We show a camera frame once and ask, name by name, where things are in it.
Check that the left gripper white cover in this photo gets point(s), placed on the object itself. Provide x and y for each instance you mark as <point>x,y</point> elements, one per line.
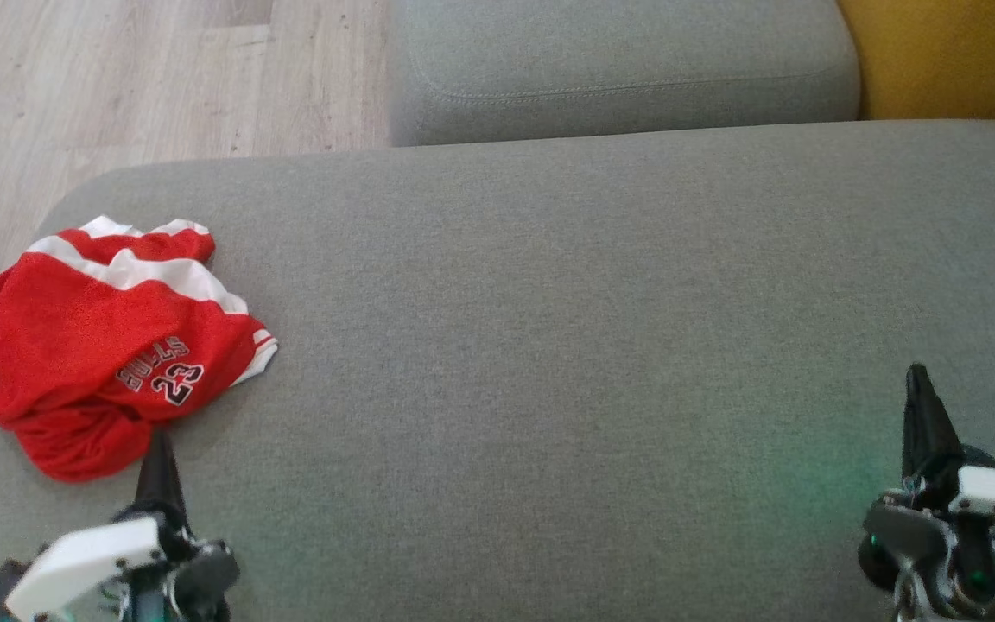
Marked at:
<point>87,557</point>

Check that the red white basketball jersey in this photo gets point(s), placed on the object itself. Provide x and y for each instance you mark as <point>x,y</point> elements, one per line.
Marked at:
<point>74,337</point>

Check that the yellow cushion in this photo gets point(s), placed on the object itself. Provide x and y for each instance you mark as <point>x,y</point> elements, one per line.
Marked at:
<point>955,56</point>

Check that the large grey sofa seat cushion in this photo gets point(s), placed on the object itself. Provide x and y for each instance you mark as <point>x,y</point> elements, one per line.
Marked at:
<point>549,345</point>

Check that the small grey sofa cushion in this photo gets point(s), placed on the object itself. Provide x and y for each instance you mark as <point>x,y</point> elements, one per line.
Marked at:
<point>618,60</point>

